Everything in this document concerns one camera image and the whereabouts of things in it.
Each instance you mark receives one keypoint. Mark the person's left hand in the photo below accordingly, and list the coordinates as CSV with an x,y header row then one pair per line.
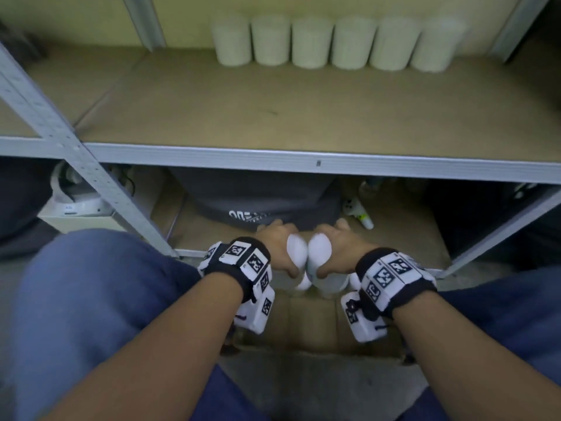
x,y
276,243

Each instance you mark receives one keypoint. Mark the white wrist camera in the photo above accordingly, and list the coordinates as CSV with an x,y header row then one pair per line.
x,y
254,320
364,331

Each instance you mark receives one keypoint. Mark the dark grey fabric bag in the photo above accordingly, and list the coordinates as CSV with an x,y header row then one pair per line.
x,y
263,192

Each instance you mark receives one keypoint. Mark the grey metal shelf wooden boards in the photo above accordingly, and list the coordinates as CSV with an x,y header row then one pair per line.
x,y
263,113

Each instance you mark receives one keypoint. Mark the person's right hand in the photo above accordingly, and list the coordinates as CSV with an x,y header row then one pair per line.
x,y
346,249

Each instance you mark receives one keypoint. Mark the pale beige open box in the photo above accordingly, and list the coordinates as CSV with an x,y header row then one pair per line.
x,y
87,223

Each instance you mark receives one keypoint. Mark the pile of dark packets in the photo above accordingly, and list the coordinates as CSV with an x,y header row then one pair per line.
x,y
19,43

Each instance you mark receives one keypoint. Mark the black wristband with marker tags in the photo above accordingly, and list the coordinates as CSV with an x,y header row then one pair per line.
x,y
228,271
383,276

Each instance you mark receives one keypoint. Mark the white green-tipped bottle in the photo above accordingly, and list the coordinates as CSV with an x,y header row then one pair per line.
x,y
357,212

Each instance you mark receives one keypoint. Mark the brown cardboard box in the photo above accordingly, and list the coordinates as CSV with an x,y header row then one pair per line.
x,y
307,324

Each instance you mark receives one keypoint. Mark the row of white jars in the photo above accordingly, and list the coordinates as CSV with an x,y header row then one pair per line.
x,y
311,43

